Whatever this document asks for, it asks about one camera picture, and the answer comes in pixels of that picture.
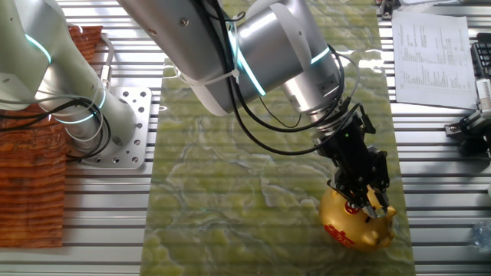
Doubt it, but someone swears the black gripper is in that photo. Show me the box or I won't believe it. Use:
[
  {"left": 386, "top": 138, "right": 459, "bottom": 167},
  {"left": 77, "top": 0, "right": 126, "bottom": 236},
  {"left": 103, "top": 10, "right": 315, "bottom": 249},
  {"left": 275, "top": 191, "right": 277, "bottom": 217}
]
[{"left": 314, "top": 110, "right": 391, "bottom": 219}]

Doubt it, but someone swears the golden piggy bank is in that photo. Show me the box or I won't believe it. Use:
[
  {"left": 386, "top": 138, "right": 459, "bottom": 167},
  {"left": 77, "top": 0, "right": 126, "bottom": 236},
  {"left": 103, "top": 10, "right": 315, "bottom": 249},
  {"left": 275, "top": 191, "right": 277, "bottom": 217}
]
[{"left": 318, "top": 187, "right": 398, "bottom": 253}]

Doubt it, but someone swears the clear plastic water bottle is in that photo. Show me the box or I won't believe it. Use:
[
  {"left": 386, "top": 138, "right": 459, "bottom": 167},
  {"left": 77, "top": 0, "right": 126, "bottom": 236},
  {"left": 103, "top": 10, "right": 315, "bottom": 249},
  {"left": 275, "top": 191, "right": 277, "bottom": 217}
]
[{"left": 471, "top": 220, "right": 491, "bottom": 252}]

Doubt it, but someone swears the green marble pattern mat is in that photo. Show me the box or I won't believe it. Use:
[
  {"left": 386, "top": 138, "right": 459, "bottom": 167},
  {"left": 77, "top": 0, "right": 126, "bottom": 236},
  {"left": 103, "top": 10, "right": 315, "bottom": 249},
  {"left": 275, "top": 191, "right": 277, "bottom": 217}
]
[{"left": 140, "top": 0, "right": 417, "bottom": 276}]

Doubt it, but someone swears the printed white paper sheet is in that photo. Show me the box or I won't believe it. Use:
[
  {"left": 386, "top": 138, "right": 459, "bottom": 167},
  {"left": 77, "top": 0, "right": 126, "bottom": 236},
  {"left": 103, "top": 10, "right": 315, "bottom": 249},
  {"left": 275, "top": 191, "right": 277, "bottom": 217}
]
[{"left": 390, "top": 10, "right": 478, "bottom": 110}]

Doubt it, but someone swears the black keyboard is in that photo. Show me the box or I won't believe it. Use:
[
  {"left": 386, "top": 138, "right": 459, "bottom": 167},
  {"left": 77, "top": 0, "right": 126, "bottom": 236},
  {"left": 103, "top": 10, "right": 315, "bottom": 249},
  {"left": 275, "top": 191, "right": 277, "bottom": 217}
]
[{"left": 470, "top": 32, "right": 491, "bottom": 80}]

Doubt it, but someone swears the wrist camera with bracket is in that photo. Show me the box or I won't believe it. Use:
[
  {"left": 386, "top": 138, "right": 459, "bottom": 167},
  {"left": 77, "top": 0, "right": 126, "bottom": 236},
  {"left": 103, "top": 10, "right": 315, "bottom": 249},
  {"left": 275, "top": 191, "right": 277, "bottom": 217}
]
[{"left": 354, "top": 103, "right": 377, "bottom": 136}]

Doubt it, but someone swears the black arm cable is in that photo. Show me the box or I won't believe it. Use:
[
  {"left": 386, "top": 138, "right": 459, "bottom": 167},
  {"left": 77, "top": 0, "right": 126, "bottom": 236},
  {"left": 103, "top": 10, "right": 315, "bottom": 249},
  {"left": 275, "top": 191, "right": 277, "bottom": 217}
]
[{"left": 191, "top": 0, "right": 364, "bottom": 156}]

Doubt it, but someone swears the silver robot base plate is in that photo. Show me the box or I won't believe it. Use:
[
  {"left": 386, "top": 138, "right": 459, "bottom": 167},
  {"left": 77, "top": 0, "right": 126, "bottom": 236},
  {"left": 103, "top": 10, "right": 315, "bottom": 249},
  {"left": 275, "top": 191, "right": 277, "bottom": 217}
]
[{"left": 64, "top": 86, "right": 153, "bottom": 169}]

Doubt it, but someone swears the black base cable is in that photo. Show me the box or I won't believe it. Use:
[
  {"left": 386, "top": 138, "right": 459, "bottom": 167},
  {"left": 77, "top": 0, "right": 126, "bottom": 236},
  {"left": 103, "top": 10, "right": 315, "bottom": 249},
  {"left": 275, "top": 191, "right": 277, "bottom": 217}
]
[{"left": 0, "top": 97, "right": 113, "bottom": 160}]

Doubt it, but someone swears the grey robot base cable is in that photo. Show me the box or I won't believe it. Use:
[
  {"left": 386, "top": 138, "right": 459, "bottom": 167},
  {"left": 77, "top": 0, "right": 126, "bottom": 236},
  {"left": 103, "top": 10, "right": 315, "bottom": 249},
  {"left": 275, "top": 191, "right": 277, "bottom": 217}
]
[{"left": 98, "top": 32, "right": 115, "bottom": 90}]

